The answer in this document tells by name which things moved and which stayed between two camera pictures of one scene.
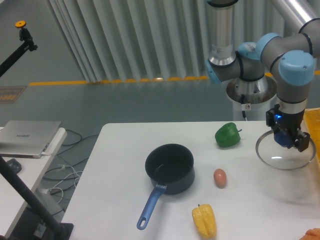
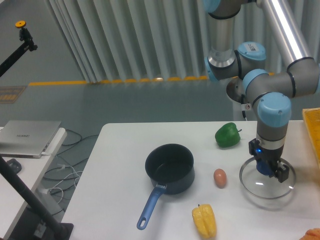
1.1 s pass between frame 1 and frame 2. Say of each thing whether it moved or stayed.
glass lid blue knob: moved
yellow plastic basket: stayed
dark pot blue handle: stayed
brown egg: stayed
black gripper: moved
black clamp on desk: stayed
